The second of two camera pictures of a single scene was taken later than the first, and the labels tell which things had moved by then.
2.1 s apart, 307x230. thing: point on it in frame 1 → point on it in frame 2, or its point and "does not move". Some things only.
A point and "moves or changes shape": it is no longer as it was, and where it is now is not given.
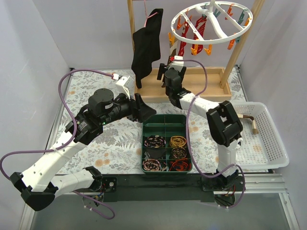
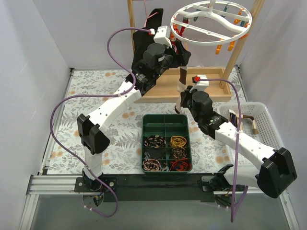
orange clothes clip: x=194 y=51 → x=218 y=50
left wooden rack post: x=132 y=20 does not move
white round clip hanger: x=210 y=22 does not move
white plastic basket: x=265 y=150 does not move
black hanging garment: x=147 y=46 does not move
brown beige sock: x=172 y=51 moves or changes shape
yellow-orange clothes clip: x=208 y=51 → x=231 y=45
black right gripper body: x=165 y=73 → x=184 y=96
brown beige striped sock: x=255 y=131 does not move
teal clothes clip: x=239 y=22 → x=195 y=17
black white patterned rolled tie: x=155 y=141 does not move
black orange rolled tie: x=180 y=165 does not move
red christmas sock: x=183 y=44 moves or changes shape
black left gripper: x=135 y=109 → x=180 y=55
